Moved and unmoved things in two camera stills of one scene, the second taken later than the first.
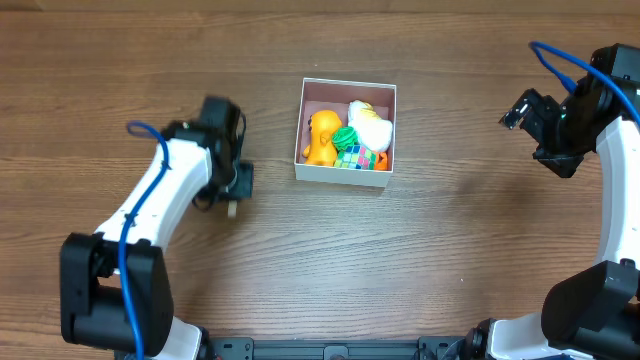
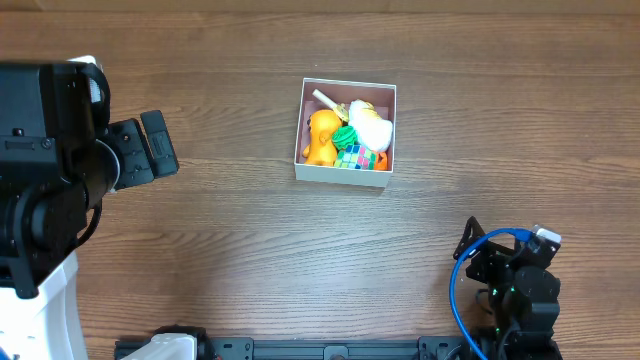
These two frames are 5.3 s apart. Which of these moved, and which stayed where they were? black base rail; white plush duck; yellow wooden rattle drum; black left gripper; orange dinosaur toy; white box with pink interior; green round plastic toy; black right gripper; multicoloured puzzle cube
Moved: black left gripper; yellow wooden rattle drum; black right gripper
Stayed: white box with pink interior; multicoloured puzzle cube; white plush duck; green round plastic toy; orange dinosaur toy; black base rail
